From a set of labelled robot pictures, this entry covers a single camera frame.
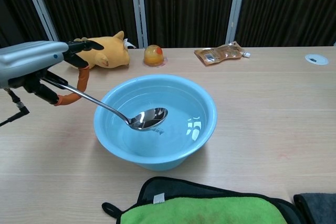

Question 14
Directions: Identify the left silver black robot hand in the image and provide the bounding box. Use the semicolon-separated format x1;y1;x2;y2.
0;39;105;107

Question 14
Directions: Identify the metal ladle with black handle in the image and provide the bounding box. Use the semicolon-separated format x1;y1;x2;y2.
41;72;169;131

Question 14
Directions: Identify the light blue plastic basin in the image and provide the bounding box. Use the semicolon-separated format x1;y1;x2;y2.
93;74;218;172

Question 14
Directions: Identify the dark pleated curtain panel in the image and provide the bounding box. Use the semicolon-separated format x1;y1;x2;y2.
32;0;139;48
235;0;336;48
0;0;50;49
142;0;238;49

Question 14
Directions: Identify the yellow plush toy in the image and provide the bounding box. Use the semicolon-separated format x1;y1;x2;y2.
70;30;137;70

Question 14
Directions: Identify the orange jelly cup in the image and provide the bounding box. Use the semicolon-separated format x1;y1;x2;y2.
143;45;169;68

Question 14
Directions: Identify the orange spouted snack pouch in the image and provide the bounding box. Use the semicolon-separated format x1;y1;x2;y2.
194;40;251;67

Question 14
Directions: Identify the green towel with black trim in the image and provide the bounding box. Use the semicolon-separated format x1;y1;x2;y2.
101;176;307;224

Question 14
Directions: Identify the dark grey cloth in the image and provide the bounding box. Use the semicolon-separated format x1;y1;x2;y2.
293;193;336;224

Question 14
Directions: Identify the black cable with plug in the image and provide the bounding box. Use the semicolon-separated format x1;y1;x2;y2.
0;89;30;127

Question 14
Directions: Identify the white metal frame post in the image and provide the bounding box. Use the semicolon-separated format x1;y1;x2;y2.
129;0;149;49
20;0;60;42
225;0;248;45

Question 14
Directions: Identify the white round cable grommet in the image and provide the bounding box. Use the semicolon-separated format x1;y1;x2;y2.
304;54;329;66

